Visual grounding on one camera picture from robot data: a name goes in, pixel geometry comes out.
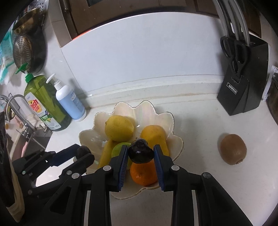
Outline dark plum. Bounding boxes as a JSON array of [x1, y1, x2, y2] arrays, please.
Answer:
[[75, 146, 91, 160], [127, 138, 154, 164]]

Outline yellow banana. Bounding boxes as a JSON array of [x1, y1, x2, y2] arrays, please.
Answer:
[[98, 140, 118, 169]]

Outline green apple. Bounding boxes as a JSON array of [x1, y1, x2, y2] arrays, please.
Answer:
[[111, 142, 132, 170]]

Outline brown kiwi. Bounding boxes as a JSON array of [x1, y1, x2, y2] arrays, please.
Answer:
[[220, 134, 247, 165]]

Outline yellow lemon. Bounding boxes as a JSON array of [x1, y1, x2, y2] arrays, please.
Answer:
[[105, 115, 134, 142]]

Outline orange tangerine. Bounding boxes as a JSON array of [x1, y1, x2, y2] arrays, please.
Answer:
[[130, 160, 157, 186]]

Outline yellow mango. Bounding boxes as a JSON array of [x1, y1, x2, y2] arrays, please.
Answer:
[[140, 125, 170, 156]]

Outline steel kitchen faucet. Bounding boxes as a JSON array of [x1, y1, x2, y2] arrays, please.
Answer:
[[1, 94, 36, 139]]

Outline black kitchen scissors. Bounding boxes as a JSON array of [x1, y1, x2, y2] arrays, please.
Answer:
[[220, 36, 250, 83]]

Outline steel sink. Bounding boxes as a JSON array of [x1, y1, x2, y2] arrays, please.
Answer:
[[5, 120, 52, 161]]

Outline blue pump lotion bottle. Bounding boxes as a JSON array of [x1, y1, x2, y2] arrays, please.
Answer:
[[53, 79, 87, 122]]

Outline green dish soap bottle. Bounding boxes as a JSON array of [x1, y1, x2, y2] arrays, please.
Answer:
[[18, 63, 72, 131]]

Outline white shell-shaped bowl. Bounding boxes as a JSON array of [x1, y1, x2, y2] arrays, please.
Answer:
[[78, 100, 185, 200]]

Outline teal wipes package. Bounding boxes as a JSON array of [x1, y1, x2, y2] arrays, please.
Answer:
[[1, 27, 16, 85]]

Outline black round strainer pan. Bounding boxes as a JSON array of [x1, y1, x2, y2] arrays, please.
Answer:
[[13, 27, 46, 73]]

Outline black knife block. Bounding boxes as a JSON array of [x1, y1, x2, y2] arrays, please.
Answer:
[[217, 35, 269, 116]]

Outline brass small saucepan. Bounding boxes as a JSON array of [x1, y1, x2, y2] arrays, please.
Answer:
[[12, 9, 41, 34]]

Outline perforated steel steamer tray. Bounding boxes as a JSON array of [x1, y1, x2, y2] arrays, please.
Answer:
[[16, 0, 49, 25]]

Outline dark brown window frame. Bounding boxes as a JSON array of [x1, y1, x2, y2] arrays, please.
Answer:
[[57, 0, 261, 49]]

